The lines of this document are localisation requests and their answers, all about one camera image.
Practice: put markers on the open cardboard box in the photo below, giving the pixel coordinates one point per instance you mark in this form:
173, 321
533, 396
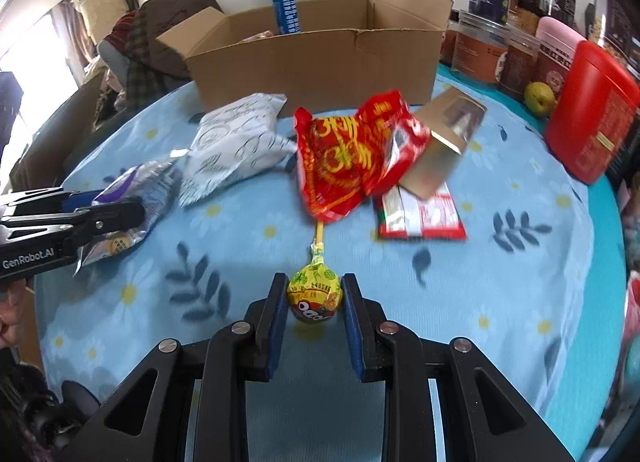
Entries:
346, 51

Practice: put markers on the gold windowed snack box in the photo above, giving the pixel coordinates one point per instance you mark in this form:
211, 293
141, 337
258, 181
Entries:
453, 117

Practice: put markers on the brown label jar right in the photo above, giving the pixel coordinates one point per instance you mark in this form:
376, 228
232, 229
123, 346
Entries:
519, 65

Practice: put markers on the black standing pouch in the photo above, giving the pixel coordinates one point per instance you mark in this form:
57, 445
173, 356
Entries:
611, 29

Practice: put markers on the yellow lollipop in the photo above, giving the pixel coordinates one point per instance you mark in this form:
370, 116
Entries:
314, 293

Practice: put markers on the white patterned snack bag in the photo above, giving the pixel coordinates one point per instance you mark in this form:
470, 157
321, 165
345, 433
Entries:
234, 142

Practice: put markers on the person's left hand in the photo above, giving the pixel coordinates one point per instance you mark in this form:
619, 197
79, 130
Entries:
11, 314

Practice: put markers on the blue white biscuit tube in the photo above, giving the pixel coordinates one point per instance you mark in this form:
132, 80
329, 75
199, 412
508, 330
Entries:
286, 16

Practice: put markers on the purple silver snack bag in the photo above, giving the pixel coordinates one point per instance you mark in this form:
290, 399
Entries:
153, 184

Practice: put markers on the pink bottle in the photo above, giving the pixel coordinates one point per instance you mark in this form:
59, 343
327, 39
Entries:
557, 46

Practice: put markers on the large red crinkled snack bag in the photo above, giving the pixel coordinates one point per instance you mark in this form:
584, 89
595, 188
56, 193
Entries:
345, 159

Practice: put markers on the green yellow apple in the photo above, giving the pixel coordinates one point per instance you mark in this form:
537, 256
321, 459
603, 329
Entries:
539, 99

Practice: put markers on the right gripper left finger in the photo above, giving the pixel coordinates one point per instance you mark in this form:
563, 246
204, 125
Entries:
188, 401

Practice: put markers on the brown label jar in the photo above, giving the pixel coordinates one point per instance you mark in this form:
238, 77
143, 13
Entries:
519, 65
480, 49

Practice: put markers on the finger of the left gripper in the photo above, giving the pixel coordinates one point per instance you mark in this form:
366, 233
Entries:
88, 222
41, 201

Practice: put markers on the green oatmeal snack packet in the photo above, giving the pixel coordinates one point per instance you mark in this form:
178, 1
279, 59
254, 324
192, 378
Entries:
259, 36

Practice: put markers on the red white noodle packet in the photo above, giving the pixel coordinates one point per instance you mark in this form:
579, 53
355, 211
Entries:
402, 215

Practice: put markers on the brown label jar left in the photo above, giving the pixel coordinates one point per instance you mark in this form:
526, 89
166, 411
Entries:
480, 49

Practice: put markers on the brown jacket clothes pile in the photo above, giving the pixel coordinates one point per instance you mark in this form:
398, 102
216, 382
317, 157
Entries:
153, 69

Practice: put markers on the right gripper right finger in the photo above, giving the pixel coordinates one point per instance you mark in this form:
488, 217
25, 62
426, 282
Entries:
435, 388

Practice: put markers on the red cylindrical canister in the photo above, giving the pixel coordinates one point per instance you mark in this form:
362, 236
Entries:
595, 110

